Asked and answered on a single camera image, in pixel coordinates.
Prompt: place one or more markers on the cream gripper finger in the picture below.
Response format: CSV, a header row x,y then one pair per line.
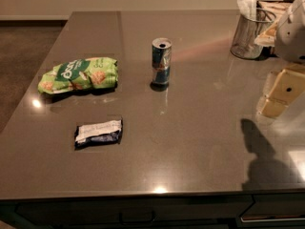
x,y
271,109

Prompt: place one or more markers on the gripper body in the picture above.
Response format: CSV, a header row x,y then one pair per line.
x,y
292,35

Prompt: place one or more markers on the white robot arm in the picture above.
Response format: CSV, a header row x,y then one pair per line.
x,y
290,37

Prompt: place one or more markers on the blue silver redbull can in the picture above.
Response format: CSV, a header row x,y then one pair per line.
x,y
161,60

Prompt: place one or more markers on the box of items behind holder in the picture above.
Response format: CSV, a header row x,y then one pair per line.
x,y
274,11

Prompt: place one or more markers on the metal mesh cup holder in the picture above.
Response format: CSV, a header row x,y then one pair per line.
x,y
243,45

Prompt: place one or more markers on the white napkin in holder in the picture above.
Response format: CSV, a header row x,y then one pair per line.
x,y
247,8

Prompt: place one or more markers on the dark blue white snack packet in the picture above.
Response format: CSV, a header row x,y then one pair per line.
x,y
98,134

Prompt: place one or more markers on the green snack bag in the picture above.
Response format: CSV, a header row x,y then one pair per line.
x,y
80,75

